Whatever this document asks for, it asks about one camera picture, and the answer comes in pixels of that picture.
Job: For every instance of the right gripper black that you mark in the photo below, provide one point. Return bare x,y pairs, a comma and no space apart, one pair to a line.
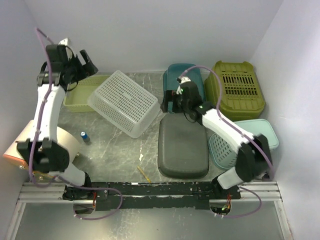
168,97

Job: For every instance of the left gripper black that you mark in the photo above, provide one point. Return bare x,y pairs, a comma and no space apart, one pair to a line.
87,70

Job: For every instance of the teal transparent plastic tub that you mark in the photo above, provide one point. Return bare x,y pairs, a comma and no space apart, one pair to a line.
175,70

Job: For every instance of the pale yellow perforated basket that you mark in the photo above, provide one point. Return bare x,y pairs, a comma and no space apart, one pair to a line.
76,99

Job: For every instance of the white perforated basket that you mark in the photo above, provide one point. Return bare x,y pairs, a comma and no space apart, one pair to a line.
125,104

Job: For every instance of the grey plastic tub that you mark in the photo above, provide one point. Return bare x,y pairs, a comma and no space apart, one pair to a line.
182,148

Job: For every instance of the olive green plastic basket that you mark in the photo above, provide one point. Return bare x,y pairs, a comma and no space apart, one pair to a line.
242,97

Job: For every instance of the light blue perforated basket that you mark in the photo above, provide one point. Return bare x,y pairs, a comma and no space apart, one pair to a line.
222,154

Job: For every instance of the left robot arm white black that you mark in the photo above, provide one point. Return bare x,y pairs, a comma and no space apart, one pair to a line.
51,90

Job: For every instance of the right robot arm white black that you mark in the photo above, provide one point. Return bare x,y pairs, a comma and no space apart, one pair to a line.
253,154

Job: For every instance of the blue white small object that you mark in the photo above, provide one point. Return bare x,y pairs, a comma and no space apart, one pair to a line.
86,139

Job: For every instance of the small wooden stick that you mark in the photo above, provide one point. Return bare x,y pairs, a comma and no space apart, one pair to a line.
143,174

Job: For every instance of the cream cylindrical appliance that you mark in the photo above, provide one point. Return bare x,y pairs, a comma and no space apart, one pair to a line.
64,139

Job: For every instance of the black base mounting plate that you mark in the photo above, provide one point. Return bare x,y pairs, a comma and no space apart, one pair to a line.
143,195

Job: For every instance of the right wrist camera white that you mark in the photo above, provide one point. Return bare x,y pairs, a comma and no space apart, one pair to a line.
181,81

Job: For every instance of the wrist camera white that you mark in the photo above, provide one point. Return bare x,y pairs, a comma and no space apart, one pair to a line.
181,81
65,42

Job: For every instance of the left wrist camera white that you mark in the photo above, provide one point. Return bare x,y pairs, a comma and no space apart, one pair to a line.
65,42

